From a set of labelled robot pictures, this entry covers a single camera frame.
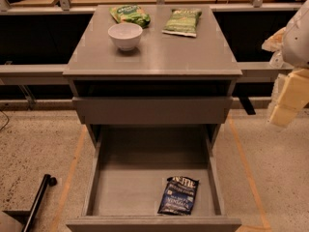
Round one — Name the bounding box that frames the grey metal rail shelf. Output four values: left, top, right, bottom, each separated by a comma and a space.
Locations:
0, 60, 292, 85

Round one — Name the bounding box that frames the crumpled green chip bag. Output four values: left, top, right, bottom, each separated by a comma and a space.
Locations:
109, 5, 151, 28

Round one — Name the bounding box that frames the black pole with knob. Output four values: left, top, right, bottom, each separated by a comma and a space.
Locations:
21, 174, 57, 232

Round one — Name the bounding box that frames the blue chip bag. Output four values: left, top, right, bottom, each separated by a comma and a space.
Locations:
157, 176, 199, 216

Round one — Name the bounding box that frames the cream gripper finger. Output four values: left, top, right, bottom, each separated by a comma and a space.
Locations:
267, 69, 309, 128
262, 27, 286, 52

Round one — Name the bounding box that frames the open grey middle drawer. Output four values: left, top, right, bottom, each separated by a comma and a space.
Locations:
67, 126, 241, 232

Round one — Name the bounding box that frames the clear sanitizer pump bottle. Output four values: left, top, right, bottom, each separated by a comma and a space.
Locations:
269, 50, 284, 69

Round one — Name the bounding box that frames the flat green chip bag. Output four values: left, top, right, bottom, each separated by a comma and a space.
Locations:
162, 8, 202, 38

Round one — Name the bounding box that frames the white ceramic bowl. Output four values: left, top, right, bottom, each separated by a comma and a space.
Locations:
108, 22, 143, 51

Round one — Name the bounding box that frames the closed grey top drawer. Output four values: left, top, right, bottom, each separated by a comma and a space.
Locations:
72, 97, 233, 125

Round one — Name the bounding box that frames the grey drawer cabinet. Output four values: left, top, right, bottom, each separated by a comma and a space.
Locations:
69, 5, 237, 141

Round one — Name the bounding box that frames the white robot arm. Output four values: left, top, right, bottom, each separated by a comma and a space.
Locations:
262, 1, 309, 128

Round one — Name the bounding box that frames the black cable on floor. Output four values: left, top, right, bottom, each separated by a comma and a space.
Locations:
0, 109, 10, 132

